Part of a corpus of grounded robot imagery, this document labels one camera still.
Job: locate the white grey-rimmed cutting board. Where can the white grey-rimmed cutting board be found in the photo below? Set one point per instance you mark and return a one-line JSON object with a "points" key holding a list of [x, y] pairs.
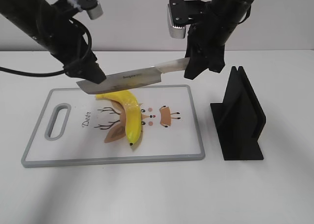
{"points": [[75, 128]]}

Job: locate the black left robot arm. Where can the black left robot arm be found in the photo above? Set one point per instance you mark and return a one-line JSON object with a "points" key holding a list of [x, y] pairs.
{"points": [[31, 17]]}

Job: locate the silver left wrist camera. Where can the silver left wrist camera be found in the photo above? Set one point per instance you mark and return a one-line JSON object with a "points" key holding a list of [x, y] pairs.
{"points": [[92, 7]]}

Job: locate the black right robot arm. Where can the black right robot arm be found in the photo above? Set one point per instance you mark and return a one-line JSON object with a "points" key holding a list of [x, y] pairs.
{"points": [[236, 12]]}

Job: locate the yellow plastic banana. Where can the yellow plastic banana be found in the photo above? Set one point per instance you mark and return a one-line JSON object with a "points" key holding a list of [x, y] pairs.
{"points": [[132, 111]]}

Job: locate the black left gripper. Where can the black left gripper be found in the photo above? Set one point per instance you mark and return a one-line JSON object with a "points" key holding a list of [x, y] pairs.
{"points": [[71, 42]]}

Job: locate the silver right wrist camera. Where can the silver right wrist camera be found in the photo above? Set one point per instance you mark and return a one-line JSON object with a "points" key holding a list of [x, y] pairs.
{"points": [[181, 13]]}

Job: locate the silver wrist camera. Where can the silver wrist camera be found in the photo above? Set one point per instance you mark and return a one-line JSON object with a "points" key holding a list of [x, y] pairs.
{"points": [[92, 7], [181, 13]]}

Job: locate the black knife stand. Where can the black knife stand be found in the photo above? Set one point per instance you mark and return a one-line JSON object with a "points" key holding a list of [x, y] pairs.
{"points": [[239, 119]]}

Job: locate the knife with cream handle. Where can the knife with cream handle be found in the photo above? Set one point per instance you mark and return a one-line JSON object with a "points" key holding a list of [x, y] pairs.
{"points": [[134, 78]]}

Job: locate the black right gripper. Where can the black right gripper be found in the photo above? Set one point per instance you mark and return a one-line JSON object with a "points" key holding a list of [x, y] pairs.
{"points": [[203, 46]]}

